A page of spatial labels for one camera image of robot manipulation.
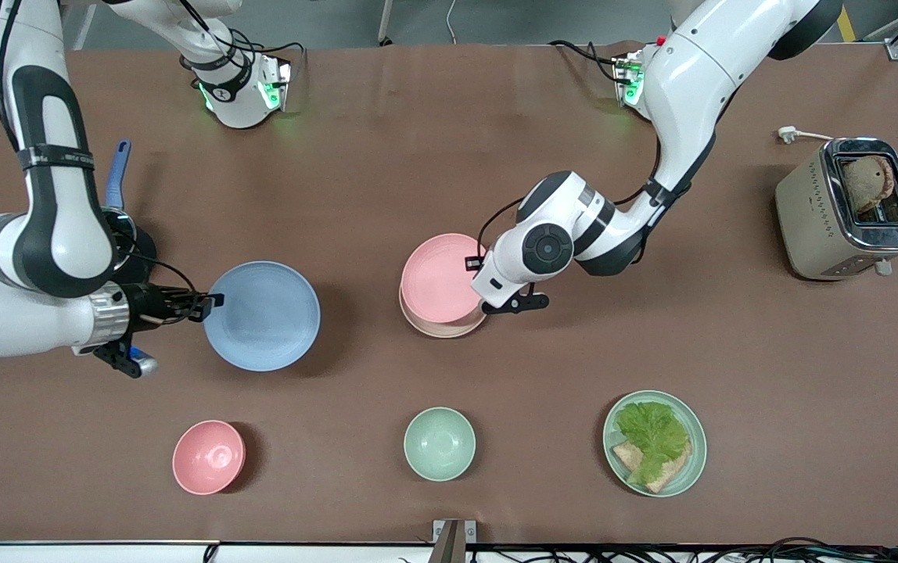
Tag blue plate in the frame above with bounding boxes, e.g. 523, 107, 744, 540
203, 260, 321, 372

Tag white toaster power plug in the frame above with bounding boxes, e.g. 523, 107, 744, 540
778, 127, 835, 145

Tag black arm base cable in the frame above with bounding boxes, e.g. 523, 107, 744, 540
549, 39, 623, 83
246, 33, 307, 79

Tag green lettuce leaf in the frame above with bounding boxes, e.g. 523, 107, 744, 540
616, 401, 690, 486

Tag beige plate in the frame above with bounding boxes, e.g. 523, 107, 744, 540
400, 285, 487, 339

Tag green bowl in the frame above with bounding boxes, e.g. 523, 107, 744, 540
404, 407, 476, 482

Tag green plate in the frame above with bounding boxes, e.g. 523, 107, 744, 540
602, 389, 708, 498

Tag brown toast slice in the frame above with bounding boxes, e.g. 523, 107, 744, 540
842, 156, 896, 216

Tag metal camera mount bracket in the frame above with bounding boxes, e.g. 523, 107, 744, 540
432, 519, 477, 563

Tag beige chrome toaster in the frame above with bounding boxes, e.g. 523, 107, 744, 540
775, 137, 898, 281

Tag brown bread slice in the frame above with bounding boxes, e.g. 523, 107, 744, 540
612, 439, 692, 494

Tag pink plate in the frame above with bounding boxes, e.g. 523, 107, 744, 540
402, 233, 489, 325

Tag black floor cable bundle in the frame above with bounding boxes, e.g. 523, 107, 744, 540
469, 536, 898, 563

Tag pink bowl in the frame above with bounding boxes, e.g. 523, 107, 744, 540
172, 420, 246, 496

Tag glass lid blue knob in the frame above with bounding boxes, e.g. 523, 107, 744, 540
105, 208, 138, 253

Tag black saucepan blue handle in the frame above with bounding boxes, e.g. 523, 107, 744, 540
105, 139, 159, 285

